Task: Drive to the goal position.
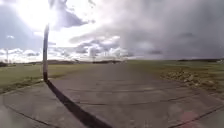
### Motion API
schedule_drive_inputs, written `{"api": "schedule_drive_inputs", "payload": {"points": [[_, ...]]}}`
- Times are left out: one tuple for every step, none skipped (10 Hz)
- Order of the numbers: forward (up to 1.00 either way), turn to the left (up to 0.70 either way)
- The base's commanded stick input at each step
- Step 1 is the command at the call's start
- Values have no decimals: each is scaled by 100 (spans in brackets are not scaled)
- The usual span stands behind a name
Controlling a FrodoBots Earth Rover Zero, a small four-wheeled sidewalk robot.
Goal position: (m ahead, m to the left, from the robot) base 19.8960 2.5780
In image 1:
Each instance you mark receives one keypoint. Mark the distant line of trees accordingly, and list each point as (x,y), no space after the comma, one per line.
(105,61)

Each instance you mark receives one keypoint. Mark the tall utility pole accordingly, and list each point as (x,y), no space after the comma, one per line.
(45,50)

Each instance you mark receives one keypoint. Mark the grey concrete slab road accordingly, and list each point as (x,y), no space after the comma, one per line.
(113,96)

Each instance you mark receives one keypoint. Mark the grass field with stones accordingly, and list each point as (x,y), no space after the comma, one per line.
(186,71)

